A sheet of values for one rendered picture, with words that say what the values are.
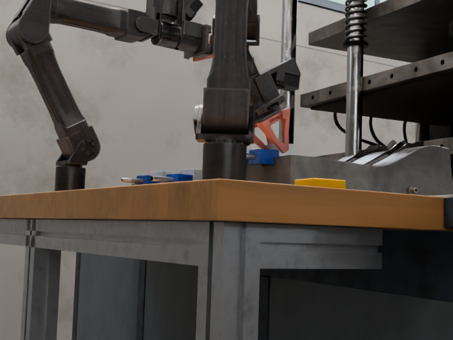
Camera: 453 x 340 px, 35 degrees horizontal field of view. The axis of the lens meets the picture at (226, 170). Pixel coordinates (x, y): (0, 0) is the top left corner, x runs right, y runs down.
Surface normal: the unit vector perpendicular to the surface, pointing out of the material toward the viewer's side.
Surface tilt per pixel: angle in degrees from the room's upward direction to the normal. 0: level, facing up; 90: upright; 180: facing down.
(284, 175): 90
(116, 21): 93
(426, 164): 90
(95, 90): 90
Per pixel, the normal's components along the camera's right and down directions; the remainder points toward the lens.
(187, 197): -0.84, -0.07
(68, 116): 0.43, -0.20
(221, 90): -0.06, -0.11
